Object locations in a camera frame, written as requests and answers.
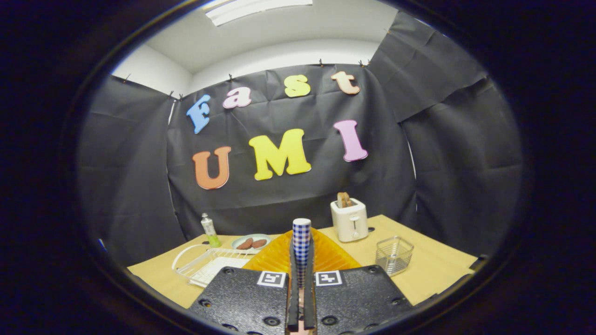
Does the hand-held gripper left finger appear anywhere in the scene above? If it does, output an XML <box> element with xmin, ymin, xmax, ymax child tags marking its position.
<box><xmin>189</xmin><ymin>228</ymin><xmax>299</xmax><ymax>335</ymax></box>

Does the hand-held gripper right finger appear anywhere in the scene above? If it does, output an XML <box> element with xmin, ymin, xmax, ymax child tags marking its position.
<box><xmin>305</xmin><ymin>227</ymin><xmax>413</xmax><ymax>335</ymax></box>

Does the spoon with checkered handle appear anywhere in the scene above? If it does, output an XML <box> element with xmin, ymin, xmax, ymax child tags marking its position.
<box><xmin>292</xmin><ymin>218</ymin><xmax>312</xmax><ymax>289</ymax></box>

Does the white wire dish rack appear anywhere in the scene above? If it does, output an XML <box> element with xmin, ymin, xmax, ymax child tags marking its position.
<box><xmin>171</xmin><ymin>244</ymin><xmax>254</xmax><ymax>288</ymax></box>

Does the metal wire basket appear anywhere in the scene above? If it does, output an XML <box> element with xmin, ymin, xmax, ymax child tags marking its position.
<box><xmin>375</xmin><ymin>236</ymin><xmax>414</xmax><ymax>277</ymax></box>

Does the pale blue plate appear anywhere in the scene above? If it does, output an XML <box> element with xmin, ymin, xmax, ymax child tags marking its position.
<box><xmin>231</xmin><ymin>234</ymin><xmax>272</xmax><ymax>252</ymax></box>

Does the cream toaster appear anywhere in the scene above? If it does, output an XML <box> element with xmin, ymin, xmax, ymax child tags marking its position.
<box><xmin>330</xmin><ymin>198</ymin><xmax>369</xmax><ymax>243</ymax></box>

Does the black backdrop cloth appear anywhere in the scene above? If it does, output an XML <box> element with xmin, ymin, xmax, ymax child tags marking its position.
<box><xmin>77</xmin><ymin>10</ymin><xmax>524</xmax><ymax>268</ymax></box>

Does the clear bottle with green liquid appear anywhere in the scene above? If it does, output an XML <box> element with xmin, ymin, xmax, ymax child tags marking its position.
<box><xmin>201</xmin><ymin>213</ymin><xmax>222</xmax><ymax>248</ymax></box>

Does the ceiling light panel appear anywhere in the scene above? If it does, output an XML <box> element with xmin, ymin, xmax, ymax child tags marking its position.
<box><xmin>205</xmin><ymin>0</ymin><xmax>313</xmax><ymax>27</ymax></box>

